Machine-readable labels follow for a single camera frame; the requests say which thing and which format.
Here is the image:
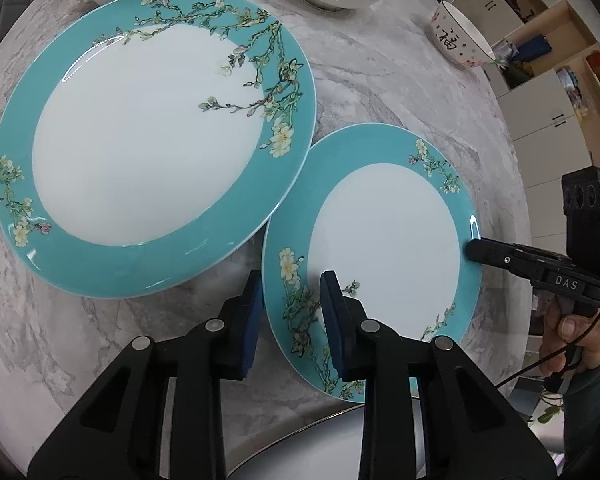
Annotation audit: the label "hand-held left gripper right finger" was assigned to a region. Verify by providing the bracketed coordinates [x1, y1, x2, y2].
[319, 270, 561, 480]

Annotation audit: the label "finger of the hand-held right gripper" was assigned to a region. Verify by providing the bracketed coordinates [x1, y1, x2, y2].
[464, 238, 568, 278]

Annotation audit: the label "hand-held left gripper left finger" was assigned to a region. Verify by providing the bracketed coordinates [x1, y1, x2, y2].
[27, 270, 266, 480]

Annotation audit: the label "small teal floral plate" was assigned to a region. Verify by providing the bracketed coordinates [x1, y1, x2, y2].
[261, 122, 483, 403]

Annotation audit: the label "white bowl with brown rim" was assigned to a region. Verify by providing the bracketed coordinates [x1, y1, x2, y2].
[225, 397, 426, 480]

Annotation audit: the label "large teal floral plate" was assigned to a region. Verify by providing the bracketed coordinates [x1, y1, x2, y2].
[0, 0, 316, 301]

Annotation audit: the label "person's right forearm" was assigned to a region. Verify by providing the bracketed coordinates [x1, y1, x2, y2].
[557, 317, 600, 480]

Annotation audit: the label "person's right hand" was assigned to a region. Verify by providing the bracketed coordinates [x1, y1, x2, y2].
[539, 300, 600, 377]

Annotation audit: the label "beige storage cabinet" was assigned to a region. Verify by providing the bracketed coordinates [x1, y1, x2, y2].
[410, 0, 600, 243]

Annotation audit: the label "green plant leaves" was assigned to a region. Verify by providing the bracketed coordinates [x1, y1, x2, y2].
[536, 389, 565, 425]

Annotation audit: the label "dark blue cloth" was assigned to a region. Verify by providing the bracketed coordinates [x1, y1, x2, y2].
[516, 34, 552, 62]

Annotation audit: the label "pink patterned bowl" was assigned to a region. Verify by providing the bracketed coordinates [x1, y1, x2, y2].
[430, 0, 496, 70]

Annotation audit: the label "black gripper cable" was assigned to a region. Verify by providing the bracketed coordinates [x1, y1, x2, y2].
[495, 242, 600, 390]

